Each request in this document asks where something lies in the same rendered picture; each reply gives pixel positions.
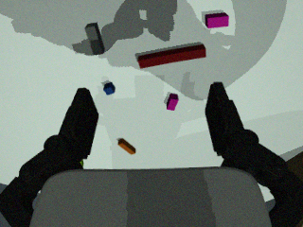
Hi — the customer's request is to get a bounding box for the small blue cube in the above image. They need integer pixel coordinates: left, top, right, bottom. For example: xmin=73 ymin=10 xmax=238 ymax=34
xmin=103 ymin=82 xmax=116 ymax=95

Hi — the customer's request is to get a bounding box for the grey rod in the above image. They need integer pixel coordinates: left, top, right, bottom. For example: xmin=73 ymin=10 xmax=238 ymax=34
xmin=84 ymin=23 xmax=105 ymax=55

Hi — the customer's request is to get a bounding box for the magenta rod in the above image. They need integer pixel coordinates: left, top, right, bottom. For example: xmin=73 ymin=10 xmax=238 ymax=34
xmin=167 ymin=94 xmax=179 ymax=111
xmin=205 ymin=13 xmax=229 ymax=28

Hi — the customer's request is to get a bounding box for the dark red rod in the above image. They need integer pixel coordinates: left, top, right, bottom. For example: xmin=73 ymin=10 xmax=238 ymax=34
xmin=138 ymin=44 xmax=206 ymax=69

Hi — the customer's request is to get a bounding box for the orange rod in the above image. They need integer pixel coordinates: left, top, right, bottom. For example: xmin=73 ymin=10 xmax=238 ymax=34
xmin=117 ymin=138 xmax=136 ymax=155

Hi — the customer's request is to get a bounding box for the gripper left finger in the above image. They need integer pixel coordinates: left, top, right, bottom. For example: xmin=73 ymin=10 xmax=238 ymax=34
xmin=0 ymin=88 xmax=98 ymax=227

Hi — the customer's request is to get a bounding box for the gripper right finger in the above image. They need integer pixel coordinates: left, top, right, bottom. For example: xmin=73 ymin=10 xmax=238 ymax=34
xmin=205 ymin=82 xmax=303 ymax=227

